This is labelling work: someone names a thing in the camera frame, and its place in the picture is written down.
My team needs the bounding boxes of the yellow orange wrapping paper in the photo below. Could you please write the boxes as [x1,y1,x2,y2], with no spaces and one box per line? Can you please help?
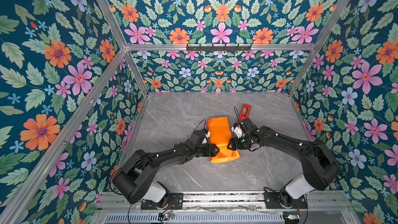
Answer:
[207,117,240,164]

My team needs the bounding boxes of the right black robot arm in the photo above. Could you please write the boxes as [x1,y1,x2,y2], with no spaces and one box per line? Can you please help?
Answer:
[227,118,341,208]

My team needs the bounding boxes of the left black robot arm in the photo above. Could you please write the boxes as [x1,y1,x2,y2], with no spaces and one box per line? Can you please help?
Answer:
[110,129,220,209]

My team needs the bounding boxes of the red tape dispenser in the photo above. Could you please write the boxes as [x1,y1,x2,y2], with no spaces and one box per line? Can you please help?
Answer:
[238,104,252,122]

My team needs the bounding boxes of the left small circuit board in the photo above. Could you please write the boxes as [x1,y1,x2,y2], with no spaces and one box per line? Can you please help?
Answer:
[158,213,175,222]

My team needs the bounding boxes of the small circuit board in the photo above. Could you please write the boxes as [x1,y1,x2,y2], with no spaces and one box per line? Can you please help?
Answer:
[283,214,300,224]
[158,213,175,222]

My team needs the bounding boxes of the right small circuit board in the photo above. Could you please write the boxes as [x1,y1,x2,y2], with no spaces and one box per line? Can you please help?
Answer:
[283,214,300,224]

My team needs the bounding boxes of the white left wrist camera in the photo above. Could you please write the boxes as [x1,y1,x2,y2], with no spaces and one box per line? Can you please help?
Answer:
[202,129,210,145]

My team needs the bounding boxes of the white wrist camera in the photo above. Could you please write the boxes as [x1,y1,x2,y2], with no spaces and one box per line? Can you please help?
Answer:
[231,125,244,139]
[202,129,210,145]

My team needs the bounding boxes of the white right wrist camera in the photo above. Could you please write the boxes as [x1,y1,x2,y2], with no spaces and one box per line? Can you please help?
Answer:
[231,125,244,139]

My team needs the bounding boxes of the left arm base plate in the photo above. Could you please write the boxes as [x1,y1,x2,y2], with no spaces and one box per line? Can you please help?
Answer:
[141,192,184,210]

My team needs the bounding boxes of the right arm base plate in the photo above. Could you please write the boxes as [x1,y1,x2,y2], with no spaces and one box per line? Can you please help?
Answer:
[263,192,308,209]

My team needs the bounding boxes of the white slotted cable duct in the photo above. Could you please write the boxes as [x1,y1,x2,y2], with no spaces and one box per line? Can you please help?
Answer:
[104,212,285,224]

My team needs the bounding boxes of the black hook rail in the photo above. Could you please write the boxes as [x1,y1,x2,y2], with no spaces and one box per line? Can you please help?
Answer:
[186,44,252,52]

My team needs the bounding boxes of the aluminium mounting rail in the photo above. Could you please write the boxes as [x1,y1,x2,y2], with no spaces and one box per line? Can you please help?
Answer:
[93,189,358,215]

